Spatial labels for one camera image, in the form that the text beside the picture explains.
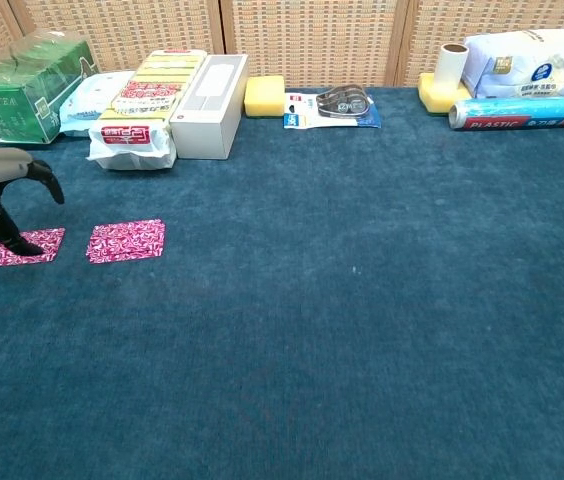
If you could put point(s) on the correction tape blister pack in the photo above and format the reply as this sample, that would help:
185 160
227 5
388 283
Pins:
307 117

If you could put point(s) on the teal carpet table mat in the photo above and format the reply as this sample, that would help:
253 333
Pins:
312 300

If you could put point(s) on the yellow scouring sponge multipack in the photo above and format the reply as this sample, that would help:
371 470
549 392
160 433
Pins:
147 100

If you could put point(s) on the white paper roll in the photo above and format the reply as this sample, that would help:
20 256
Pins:
449 70

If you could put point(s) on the white power strip box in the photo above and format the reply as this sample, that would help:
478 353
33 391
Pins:
207 125

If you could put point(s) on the light blue wet wipes pack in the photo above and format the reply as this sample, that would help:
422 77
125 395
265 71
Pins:
87 105

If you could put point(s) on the woven wooden folding screen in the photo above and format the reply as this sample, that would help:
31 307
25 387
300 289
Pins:
312 40

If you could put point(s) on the blue plastic wrap roll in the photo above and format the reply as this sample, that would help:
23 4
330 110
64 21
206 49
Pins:
522 112

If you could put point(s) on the white blue tissue bag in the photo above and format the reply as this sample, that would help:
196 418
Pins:
537 65

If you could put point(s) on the clear box green tea bags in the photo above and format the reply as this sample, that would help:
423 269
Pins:
12 100

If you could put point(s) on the yellow sponge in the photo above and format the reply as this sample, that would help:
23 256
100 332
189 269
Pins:
437 102
264 97

